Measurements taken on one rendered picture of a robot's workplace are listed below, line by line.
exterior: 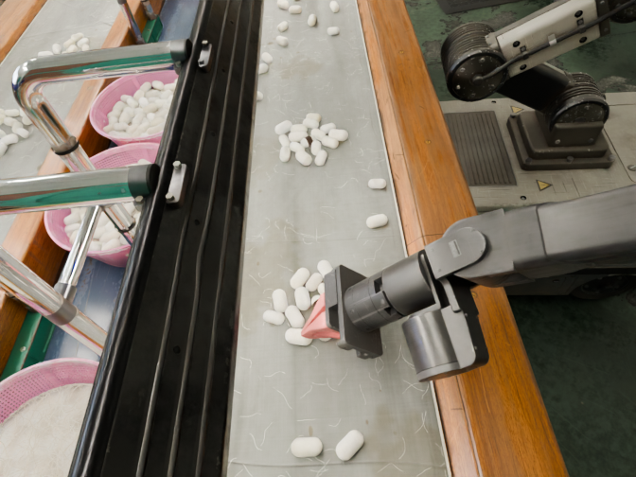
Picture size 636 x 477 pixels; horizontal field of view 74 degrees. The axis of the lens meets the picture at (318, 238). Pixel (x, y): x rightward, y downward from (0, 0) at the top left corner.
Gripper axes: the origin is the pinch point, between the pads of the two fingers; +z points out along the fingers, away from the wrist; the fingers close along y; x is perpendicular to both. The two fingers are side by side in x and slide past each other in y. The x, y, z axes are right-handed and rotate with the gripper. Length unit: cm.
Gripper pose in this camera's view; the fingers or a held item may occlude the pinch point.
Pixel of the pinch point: (309, 333)
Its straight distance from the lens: 56.2
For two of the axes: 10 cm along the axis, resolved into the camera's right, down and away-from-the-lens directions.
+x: 7.3, 3.8, 5.7
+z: -6.9, 4.5, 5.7
